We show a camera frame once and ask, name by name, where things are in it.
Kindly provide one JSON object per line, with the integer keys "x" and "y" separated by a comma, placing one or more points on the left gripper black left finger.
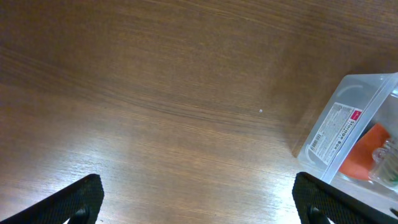
{"x": 80, "y": 202}

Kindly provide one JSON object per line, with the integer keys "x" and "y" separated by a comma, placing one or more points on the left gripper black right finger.
{"x": 319, "y": 202}

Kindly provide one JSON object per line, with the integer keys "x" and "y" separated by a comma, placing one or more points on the red scraper wooden handle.
{"x": 359, "y": 161}

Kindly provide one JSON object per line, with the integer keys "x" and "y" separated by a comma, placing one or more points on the clear plastic container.
{"x": 358, "y": 103}

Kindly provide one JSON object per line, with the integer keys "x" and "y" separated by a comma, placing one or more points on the clear bag of wall plugs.
{"x": 384, "y": 169}

